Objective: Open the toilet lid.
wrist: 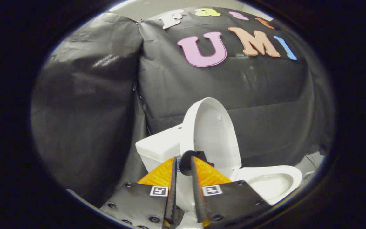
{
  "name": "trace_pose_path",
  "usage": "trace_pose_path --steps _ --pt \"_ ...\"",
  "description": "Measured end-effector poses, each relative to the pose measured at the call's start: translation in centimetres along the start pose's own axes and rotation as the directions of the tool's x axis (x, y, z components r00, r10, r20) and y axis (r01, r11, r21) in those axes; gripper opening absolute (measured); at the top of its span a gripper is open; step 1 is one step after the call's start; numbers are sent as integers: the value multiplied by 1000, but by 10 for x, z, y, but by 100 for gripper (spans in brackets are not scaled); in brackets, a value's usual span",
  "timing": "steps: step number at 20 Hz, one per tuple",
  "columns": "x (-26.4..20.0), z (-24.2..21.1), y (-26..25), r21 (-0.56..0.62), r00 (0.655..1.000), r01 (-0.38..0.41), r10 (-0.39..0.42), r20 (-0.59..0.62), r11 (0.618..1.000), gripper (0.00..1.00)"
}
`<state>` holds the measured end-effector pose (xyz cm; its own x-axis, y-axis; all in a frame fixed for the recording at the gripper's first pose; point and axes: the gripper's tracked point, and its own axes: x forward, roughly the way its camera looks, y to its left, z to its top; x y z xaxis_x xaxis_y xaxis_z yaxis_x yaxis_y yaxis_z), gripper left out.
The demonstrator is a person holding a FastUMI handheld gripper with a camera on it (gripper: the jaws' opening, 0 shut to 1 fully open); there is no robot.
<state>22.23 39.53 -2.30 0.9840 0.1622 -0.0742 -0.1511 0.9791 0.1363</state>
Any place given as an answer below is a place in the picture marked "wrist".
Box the white toilet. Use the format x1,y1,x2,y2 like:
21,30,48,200
135,123,303,229

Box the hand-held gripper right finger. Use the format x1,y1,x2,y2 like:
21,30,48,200
190,156,272,228

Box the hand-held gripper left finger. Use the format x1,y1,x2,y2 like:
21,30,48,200
100,156,185,229

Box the black backdrop cloth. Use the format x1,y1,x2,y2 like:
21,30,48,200
30,7,334,207

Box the white toilet lid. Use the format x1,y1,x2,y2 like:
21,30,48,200
179,97,242,178

